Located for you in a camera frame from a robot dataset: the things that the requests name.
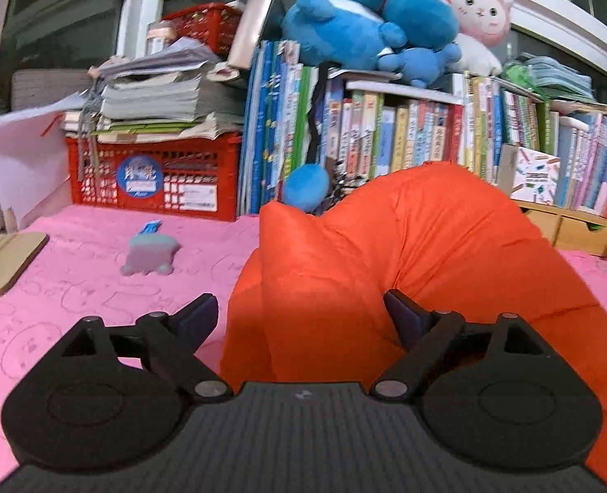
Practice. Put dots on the beige flat box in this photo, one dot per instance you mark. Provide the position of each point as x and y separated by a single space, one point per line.
252 25

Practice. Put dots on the pink rabbit plush toy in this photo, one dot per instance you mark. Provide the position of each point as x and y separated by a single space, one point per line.
478 10

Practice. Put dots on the blue red-collared plush toy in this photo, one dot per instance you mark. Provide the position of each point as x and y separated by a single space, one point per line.
416 10

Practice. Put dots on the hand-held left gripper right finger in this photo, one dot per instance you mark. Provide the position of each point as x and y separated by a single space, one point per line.
406 314

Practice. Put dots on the row of colourful books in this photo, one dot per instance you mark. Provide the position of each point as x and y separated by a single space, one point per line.
426 133

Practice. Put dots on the orange hooded down jacket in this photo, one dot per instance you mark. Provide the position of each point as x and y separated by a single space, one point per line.
437 236

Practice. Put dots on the large white paper sheets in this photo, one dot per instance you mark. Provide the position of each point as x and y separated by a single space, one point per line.
26 164

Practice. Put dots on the blue wrapper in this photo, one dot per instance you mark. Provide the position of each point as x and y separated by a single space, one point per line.
150 228

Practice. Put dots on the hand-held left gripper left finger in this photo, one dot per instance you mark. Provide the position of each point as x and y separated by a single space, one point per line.
198 317

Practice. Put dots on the pink rabbit print blanket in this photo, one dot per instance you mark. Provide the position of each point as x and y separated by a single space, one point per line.
88 277

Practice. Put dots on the wooden board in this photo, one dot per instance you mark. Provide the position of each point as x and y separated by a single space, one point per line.
5 262

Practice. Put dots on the blue white-bellied plush toy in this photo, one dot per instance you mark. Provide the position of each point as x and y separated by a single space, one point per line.
334 31

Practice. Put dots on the stack of teal booklets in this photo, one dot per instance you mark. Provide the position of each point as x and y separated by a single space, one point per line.
560 79

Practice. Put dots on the white colourful printed box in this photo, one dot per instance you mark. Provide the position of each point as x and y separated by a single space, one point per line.
529 174

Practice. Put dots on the stack of papers and booklets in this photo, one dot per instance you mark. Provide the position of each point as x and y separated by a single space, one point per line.
165 97

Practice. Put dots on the red plastic crate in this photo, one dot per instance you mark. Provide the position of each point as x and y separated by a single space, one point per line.
190 174

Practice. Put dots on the blue plush ball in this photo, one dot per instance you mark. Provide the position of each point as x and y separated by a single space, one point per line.
306 187

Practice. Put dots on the grey grid board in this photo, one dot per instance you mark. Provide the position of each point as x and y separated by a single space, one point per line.
47 87

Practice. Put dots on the red mesh basket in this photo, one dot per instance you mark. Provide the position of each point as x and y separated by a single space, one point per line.
206 28

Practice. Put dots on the wooden drawer organizer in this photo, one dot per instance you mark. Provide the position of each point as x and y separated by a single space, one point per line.
575 226

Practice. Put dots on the clear plastic jar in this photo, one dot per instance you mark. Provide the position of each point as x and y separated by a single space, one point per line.
161 38

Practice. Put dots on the small grey plush toy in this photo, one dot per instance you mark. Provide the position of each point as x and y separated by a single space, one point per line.
149 255

